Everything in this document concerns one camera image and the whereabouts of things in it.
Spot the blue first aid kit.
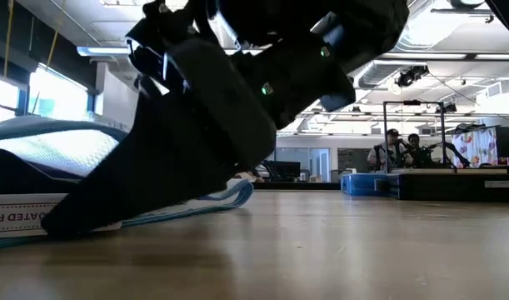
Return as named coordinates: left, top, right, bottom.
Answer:
left=340, top=172, right=402, bottom=198

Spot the black weekly pill organizer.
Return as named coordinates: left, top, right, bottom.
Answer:
left=397, top=172, right=509, bottom=204

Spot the black background monitor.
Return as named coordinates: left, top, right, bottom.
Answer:
left=264, top=160, right=302, bottom=181

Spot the black background station frame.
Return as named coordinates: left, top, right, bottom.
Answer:
left=382, top=99, right=447, bottom=174

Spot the black ceiling spotlight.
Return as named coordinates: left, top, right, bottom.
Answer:
left=396, top=65, right=431, bottom=88

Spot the colourful floral cloth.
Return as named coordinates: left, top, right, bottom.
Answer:
left=451, top=126, right=499, bottom=168

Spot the black background box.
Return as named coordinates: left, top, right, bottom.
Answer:
left=495, top=126, right=509, bottom=159

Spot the wooden background table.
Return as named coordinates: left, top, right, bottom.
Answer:
left=389, top=167, right=509, bottom=175

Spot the person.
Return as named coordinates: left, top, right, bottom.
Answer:
left=405, top=132, right=434, bottom=169
left=366, top=128, right=406, bottom=173

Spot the dark blue mesh bag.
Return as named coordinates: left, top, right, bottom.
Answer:
left=0, top=115, right=255, bottom=251

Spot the pink playing card box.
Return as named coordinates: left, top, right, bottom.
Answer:
left=0, top=192, right=122, bottom=242

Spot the silver ventilation duct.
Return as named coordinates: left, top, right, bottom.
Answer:
left=357, top=24, right=451, bottom=88

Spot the yellow hanging strap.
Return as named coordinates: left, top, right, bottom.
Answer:
left=2, top=0, right=14, bottom=78
left=45, top=0, right=67, bottom=70

